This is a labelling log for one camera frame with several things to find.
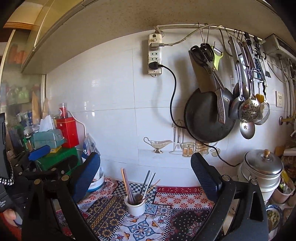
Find wall cabinet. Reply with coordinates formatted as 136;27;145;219
1;1;91;128

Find steel skimmer ladle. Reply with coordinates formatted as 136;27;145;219
239;42;260;123

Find green box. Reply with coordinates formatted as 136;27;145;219
35;147;82;171

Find white ceramic utensil cup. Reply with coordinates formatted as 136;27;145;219
123;196;146;217

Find mauve chopstick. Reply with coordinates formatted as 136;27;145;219
125;171;136;205

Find person's left hand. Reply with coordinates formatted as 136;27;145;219
3;209;18;227

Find patterned patchwork tablecloth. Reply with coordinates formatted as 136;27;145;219
78;178;214;240

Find white power strip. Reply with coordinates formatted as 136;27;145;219
148;33;163;77

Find cleaver knife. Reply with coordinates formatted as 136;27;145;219
188;48;219;93

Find white and blue basket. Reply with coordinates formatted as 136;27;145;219
87;167;104;192

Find steel steamer pot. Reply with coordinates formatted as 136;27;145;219
237;149;283;203

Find wall socket plate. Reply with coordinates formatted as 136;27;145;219
275;91;283;108

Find red tin box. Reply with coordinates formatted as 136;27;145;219
56;117;79;148

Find red can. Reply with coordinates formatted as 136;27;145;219
59;102;68;118

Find white blue food bag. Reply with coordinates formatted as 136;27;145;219
81;133;100;162

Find black power cable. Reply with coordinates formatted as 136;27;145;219
148;61;242;167

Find dark green chopstick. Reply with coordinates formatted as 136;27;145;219
146;172;156;191

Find black scissors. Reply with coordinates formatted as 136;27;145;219
189;43;214;66

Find bowl of food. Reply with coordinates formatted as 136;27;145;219
266;204;283;232

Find black frying pan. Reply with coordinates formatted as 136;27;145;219
184;89;235;143

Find metal hanging rail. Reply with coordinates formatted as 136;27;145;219
153;22;266;42

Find green peeler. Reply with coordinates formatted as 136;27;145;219
212;46;224;70

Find teal tissue box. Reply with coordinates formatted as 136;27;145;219
33;115;65;149

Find grey chopstick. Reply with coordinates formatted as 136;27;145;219
139;170;151;195

